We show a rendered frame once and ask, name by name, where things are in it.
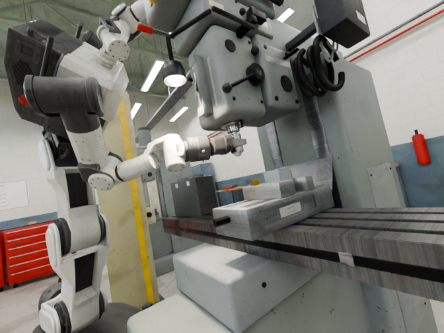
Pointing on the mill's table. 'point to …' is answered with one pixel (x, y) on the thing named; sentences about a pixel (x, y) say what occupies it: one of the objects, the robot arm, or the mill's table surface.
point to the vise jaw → (269, 190)
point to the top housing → (166, 24)
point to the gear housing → (197, 30)
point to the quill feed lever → (254, 75)
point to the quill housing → (211, 39)
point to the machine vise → (274, 211)
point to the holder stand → (194, 195)
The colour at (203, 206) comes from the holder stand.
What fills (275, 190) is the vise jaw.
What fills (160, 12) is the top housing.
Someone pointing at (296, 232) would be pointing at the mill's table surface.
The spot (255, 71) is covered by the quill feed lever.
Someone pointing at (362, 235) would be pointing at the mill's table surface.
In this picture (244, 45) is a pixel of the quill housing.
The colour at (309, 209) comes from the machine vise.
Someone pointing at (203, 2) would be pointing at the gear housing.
